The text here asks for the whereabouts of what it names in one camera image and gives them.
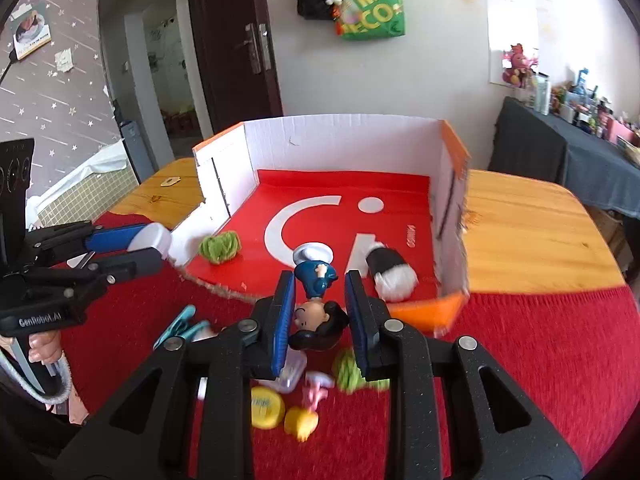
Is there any pink small toy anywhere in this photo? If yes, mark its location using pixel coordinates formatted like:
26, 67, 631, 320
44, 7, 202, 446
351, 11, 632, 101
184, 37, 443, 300
302, 371, 335, 408

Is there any cluster of cosmetics bottles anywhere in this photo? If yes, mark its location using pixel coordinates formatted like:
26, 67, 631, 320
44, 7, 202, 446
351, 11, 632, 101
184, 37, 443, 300
525, 67, 640, 166

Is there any dark brown door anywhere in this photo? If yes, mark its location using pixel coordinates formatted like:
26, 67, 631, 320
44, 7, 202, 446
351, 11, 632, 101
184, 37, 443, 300
186, 0, 283, 136

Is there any yellow duck toy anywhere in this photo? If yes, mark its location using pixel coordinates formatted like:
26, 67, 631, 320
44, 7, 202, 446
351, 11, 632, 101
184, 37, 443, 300
284, 406, 319, 442

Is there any white plastic sheet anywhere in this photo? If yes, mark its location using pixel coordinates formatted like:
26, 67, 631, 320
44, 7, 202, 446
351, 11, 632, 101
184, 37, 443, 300
27, 140, 133, 211

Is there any teal clothespin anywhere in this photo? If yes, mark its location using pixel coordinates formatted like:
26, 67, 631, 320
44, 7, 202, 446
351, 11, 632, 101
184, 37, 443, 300
152, 305, 213, 351

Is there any white tall bottle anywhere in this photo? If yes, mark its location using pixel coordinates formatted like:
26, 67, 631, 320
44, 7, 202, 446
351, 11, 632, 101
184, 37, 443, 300
535, 74, 551, 115

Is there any clear plastic container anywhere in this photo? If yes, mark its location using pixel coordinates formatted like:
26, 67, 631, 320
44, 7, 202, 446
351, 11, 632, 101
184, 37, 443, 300
272, 350, 307, 395

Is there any pink plush figure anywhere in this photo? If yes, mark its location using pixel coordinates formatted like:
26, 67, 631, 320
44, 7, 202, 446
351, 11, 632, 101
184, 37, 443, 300
502, 44, 540, 88

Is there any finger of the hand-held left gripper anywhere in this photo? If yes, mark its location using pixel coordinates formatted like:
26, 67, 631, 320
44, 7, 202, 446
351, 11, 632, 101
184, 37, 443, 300
27, 221, 147, 267
5, 247, 165, 311

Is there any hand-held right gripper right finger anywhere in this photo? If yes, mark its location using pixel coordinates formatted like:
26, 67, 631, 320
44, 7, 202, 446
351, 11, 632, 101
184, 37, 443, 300
345, 270, 586, 480

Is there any white cardboard box orange rim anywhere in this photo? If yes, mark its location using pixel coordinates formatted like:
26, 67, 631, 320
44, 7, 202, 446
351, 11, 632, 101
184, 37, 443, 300
170, 114, 473, 337

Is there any green tote bag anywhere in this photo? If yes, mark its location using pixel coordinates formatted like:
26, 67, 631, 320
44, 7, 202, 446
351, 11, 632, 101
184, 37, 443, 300
334, 0, 406, 42

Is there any person's left forearm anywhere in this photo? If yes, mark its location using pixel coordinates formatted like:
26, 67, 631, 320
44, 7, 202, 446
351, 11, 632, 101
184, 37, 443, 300
67, 377, 92, 423

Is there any green yarn ball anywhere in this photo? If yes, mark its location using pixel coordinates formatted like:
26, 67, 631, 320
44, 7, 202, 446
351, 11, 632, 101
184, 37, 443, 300
198, 230, 242, 265
332, 350, 391, 393

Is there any metal door handle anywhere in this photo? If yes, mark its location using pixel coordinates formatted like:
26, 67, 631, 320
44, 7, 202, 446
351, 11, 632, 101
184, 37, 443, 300
243, 22, 273, 76

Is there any sailor figurine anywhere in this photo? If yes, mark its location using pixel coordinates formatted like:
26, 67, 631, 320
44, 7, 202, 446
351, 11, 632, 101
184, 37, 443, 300
287, 242, 351, 353

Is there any yellow round disc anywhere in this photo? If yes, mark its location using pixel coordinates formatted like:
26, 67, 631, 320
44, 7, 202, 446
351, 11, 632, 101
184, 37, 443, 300
250, 385, 287, 431

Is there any wall mirror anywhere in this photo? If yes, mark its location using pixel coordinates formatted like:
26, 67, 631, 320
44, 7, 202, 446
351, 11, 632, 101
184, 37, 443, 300
487, 0, 541, 86

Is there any black and white plush toy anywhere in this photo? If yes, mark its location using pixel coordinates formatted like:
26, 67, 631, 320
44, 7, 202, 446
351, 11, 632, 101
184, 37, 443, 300
365, 242, 418, 301

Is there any red fuzzy cloth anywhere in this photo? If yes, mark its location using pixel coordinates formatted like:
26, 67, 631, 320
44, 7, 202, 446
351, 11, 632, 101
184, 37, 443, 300
50, 210, 640, 480

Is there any dark cloth covered table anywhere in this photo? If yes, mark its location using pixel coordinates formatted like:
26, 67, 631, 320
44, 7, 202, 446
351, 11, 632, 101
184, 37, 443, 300
487, 96, 640, 218

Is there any wall poster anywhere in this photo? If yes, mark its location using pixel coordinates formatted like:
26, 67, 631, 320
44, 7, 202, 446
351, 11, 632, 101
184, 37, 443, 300
10, 2, 53, 61

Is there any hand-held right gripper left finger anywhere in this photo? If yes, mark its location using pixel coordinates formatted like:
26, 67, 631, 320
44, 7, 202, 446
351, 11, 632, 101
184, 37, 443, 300
52, 270, 301, 480

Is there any person's left hand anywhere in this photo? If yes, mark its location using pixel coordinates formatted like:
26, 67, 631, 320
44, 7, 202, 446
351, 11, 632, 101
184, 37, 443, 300
27, 332, 66, 367

